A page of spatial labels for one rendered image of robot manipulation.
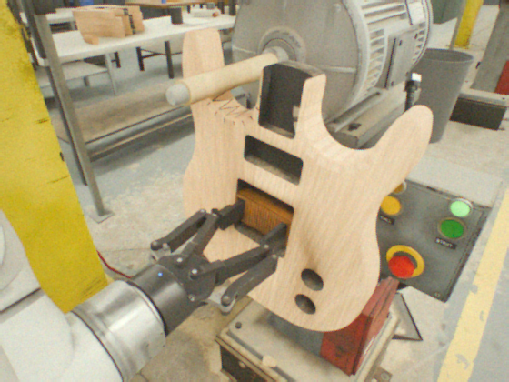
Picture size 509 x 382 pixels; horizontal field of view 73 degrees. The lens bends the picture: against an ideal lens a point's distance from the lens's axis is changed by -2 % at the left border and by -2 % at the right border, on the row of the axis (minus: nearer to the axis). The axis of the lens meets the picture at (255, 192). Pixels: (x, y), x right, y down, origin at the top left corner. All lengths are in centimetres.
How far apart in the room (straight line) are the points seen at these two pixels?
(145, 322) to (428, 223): 41
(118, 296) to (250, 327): 98
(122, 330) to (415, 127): 33
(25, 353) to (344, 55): 51
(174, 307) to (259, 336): 93
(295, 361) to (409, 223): 79
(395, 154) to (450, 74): 288
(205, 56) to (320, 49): 17
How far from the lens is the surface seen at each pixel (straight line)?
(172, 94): 44
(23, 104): 131
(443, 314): 193
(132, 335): 37
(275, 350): 129
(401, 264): 60
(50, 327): 36
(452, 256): 60
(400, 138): 37
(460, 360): 181
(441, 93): 329
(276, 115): 45
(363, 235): 44
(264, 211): 50
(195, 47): 50
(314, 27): 57
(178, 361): 163
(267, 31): 61
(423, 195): 56
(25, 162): 136
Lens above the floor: 139
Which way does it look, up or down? 34 degrees down
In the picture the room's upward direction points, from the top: straight up
